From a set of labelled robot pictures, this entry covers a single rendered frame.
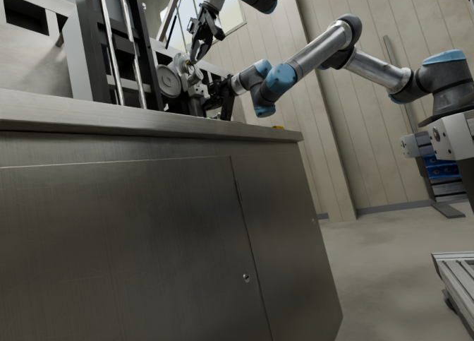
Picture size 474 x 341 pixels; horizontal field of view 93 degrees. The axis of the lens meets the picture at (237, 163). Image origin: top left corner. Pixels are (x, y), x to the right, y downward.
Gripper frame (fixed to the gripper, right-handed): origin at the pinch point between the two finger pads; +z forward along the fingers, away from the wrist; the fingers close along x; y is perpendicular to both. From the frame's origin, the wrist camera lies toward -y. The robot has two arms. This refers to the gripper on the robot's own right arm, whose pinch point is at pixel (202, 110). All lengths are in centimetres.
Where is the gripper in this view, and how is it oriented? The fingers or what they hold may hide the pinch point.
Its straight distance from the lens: 103.6
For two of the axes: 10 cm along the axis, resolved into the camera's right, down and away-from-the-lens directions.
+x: -5.9, 0.6, -8.0
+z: -7.7, 2.4, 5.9
